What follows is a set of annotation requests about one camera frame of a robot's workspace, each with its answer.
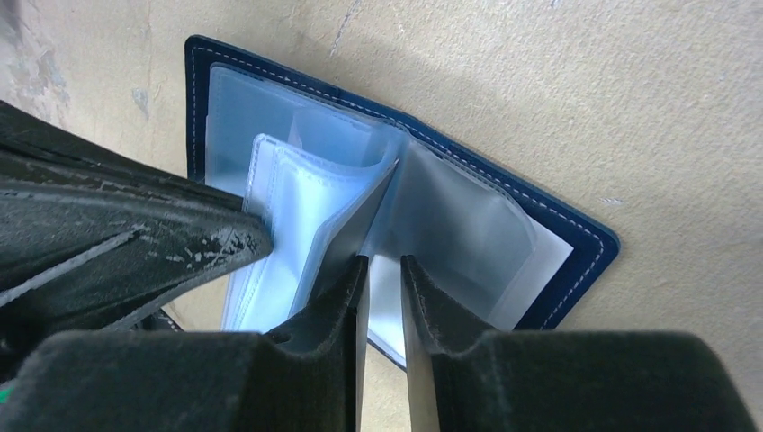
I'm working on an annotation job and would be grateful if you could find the black credit card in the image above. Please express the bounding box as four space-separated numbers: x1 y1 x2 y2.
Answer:
309 160 399 302

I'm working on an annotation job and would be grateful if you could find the blue leather card holder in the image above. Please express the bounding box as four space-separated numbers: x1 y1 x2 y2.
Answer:
184 36 620 366

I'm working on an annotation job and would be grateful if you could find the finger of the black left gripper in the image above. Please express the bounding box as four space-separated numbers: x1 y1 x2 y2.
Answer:
1 103 273 358

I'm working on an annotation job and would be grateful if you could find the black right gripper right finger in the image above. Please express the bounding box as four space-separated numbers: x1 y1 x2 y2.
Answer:
400 256 756 431

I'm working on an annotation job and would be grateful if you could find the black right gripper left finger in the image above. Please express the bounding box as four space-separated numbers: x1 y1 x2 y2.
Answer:
1 256 368 431

